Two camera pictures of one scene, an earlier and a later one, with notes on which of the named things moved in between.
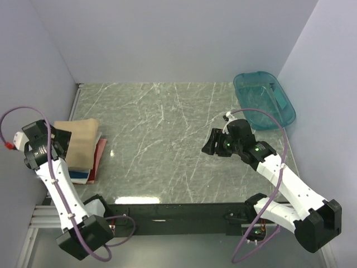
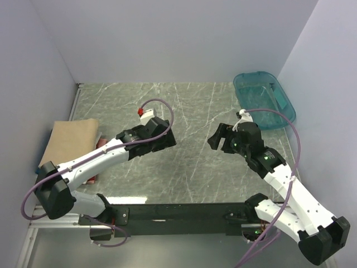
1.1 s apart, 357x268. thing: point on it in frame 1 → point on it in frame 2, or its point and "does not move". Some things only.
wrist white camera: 228,117 → 245,117
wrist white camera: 19,140 → 146,116
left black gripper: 62,140 → 163,135
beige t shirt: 81,149 does not move
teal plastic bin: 261,90 does not move
